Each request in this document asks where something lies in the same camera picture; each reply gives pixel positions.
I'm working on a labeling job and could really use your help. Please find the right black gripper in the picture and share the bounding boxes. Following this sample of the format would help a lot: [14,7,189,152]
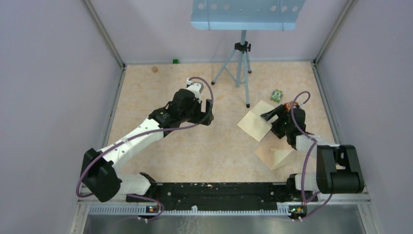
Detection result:
[261,104,293,139]

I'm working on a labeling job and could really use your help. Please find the cream paper letter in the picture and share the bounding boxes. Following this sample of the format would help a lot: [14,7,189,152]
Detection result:
[237,100,275,142]

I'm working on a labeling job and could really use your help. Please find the green toy block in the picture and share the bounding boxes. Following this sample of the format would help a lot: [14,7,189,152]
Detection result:
[270,89,283,103]

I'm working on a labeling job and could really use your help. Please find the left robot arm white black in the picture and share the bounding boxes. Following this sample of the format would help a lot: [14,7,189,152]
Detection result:
[76,87,214,202]

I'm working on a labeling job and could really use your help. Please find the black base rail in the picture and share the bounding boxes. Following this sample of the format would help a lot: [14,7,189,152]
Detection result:
[144,180,302,211]

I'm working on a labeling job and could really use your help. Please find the peach envelope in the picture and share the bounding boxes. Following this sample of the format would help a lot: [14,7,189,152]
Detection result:
[255,132,296,170]

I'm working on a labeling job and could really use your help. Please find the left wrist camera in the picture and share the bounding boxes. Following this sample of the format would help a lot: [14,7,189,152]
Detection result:
[186,79,204,99]

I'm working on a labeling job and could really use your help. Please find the white cable duct strip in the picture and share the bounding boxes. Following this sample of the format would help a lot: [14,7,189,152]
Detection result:
[89,205,291,216]

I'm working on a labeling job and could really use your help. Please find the red toy block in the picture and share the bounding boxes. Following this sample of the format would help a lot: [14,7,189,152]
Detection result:
[284,101,300,111]

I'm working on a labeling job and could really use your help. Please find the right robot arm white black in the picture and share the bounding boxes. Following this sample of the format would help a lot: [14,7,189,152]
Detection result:
[260,103,365,194]

